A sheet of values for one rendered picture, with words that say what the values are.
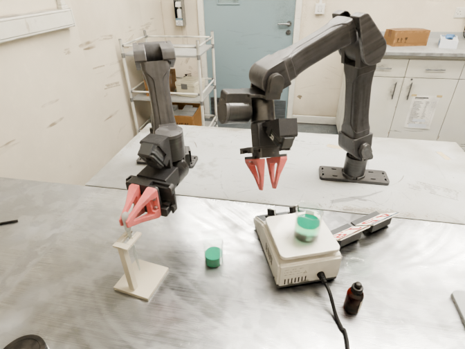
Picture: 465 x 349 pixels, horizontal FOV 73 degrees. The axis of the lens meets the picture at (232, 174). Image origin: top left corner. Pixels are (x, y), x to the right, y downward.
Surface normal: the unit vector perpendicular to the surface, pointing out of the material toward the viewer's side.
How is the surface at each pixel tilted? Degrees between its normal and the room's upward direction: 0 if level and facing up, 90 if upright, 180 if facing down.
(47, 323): 0
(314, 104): 90
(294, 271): 90
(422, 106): 90
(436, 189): 0
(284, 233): 0
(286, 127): 62
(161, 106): 66
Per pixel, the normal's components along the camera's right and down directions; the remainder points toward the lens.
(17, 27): 0.98, 0.09
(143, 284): -0.02, -0.84
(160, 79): 0.24, 0.13
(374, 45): 0.38, 0.49
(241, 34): -0.18, 0.53
